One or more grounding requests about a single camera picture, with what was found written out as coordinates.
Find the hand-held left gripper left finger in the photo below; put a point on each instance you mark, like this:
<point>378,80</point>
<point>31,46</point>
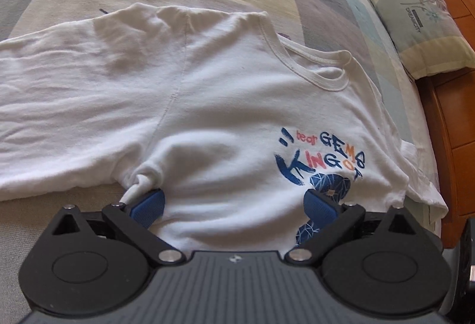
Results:
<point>148,207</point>

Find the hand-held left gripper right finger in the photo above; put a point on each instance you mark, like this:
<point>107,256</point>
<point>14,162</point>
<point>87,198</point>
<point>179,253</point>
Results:
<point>321,209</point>

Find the white printed long-sleeve shirt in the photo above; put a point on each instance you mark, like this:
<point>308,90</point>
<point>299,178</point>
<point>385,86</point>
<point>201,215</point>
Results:
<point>222,105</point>

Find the wooden bed headboard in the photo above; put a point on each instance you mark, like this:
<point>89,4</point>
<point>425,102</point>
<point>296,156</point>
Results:
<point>456,116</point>

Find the patchwork floral pillow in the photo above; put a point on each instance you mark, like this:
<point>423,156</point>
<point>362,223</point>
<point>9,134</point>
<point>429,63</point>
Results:
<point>408,5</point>

